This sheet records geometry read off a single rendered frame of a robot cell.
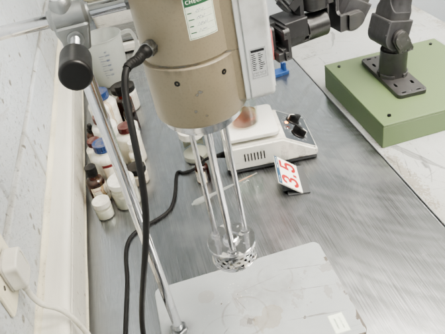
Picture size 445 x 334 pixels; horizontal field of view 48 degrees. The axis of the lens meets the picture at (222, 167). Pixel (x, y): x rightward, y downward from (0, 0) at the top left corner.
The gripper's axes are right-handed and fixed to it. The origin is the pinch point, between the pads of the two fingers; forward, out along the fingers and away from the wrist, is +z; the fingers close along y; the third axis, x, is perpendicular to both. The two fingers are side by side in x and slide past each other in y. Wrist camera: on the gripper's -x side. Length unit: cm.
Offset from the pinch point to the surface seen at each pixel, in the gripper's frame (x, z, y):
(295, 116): 19.6, -10.6, 0.7
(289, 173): 23.4, -1.6, 13.3
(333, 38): 26, -47, -40
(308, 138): 21.9, -10.1, 6.8
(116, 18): 21, 8, -105
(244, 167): 23.8, 5.2, 5.3
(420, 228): 25.7, -14.0, 37.7
